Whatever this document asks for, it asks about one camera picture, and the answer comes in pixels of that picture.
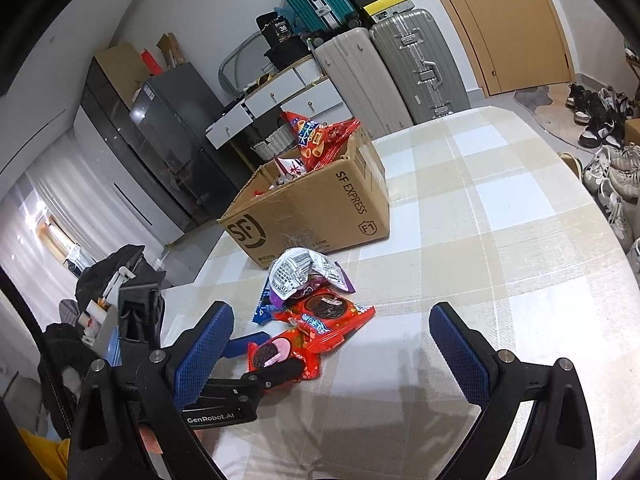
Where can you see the red cone snack bag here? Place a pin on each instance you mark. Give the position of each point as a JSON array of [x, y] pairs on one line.
[[320, 142]]

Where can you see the white curtain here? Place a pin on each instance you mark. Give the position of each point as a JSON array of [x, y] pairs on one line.
[[55, 185]]

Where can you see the red paper item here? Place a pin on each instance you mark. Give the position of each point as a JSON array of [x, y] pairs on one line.
[[151, 61]]

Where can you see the white drawer cabinet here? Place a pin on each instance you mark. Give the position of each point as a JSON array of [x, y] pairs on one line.
[[280, 95]]

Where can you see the grey refrigerator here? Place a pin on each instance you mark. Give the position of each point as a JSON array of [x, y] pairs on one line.
[[170, 125]]

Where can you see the group of white sneakers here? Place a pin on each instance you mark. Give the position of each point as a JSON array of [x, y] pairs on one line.
[[615, 185]]

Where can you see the silver suitcase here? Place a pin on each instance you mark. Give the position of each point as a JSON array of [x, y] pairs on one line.
[[417, 60]]

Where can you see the red white snack packet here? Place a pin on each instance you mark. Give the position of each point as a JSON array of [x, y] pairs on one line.
[[290, 167]]

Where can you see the yellow garment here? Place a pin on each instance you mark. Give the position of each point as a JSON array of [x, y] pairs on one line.
[[42, 457]]

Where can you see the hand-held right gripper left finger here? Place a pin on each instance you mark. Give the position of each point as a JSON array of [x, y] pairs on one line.
[[202, 355]]

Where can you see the woven laundry basket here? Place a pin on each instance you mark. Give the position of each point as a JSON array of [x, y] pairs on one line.
[[272, 142]]

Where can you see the yellow black box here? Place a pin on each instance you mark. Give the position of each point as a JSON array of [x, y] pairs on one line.
[[390, 5]]

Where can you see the flat cardboard piece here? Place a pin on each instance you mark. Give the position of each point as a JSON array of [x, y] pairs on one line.
[[171, 50]]

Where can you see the blue snack packet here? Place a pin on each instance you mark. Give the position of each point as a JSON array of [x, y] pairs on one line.
[[265, 307]]

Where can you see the wooden door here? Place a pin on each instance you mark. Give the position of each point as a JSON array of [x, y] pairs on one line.
[[500, 25]]

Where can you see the brown cardboard box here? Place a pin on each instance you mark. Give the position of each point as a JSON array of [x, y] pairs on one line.
[[310, 215]]

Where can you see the pile of dark shoes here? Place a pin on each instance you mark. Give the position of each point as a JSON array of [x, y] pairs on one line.
[[595, 125]]

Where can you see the person's left hand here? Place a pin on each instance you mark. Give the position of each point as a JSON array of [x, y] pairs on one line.
[[151, 440]]

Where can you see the red cookie packet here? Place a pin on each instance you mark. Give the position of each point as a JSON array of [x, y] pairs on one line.
[[280, 352], [325, 322]]

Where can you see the grey oval frame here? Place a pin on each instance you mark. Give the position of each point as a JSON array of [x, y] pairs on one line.
[[232, 60]]

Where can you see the large cardboard box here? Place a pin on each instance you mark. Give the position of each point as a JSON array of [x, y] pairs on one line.
[[120, 67]]

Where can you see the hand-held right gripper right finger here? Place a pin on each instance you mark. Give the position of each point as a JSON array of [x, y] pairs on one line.
[[460, 355]]

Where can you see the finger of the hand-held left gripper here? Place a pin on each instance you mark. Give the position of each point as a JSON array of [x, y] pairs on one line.
[[280, 372], [245, 345]]

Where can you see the grey door mat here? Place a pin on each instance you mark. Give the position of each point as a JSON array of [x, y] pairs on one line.
[[550, 110]]

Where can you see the checked beige tablecloth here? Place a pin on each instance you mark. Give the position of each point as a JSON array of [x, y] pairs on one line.
[[500, 210]]

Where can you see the beige suitcase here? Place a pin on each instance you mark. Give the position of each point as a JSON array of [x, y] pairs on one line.
[[360, 80]]

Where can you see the white purple snack packet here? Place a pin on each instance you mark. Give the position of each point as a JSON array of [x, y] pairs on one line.
[[300, 272]]

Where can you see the small cardboard box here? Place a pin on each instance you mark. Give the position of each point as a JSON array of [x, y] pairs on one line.
[[632, 132]]

